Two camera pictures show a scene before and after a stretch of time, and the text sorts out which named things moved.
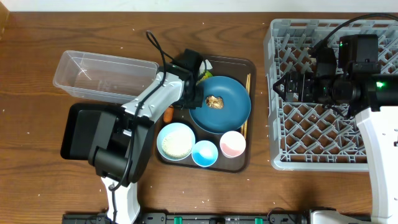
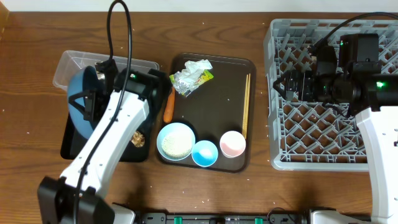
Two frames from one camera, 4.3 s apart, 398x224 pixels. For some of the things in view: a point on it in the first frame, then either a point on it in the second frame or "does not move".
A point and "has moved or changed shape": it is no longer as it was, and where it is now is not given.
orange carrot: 168,114 does not move
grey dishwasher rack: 305,135 does not move
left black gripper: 193,101 to 90,104
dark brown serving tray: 220,135 does not move
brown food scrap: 212,102 has moved or changed shape
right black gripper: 289,89 does not move
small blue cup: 204,153 does not move
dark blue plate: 236,108 to 76,115
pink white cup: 232,144 does not move
